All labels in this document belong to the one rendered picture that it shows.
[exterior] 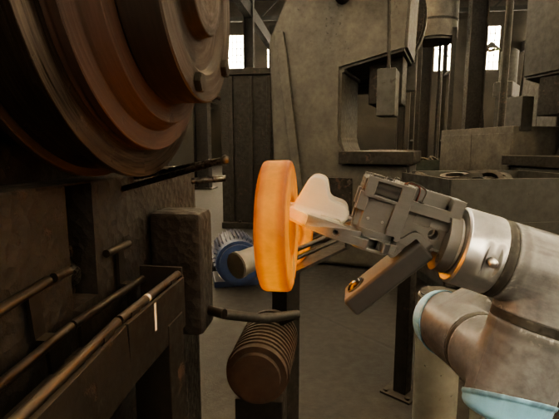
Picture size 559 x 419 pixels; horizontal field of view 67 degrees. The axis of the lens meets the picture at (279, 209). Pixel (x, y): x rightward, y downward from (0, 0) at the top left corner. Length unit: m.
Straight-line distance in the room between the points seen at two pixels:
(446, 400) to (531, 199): 1.71
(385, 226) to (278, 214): 0.12
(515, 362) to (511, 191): 2.25
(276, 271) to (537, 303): 0.27
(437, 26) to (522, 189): 6.85
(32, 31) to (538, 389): 0.59
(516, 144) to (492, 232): 3.85
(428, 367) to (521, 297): 0.80
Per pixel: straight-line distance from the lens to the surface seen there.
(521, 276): 0.51
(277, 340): 0.91
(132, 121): 0.53
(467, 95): 9.29
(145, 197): 0.82
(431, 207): 0.50
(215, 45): 0.66
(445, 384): 1.32
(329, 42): 3.30
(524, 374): 0.54
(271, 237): 0.44
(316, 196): 0.48
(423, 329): 0.67
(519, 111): 4.37
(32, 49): 0.43
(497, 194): 2.70
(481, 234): 0.49
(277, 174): 0.46
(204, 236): 0.81
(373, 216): 0.48
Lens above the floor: 0.92
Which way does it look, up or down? 8 degrees down
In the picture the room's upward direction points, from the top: straight up
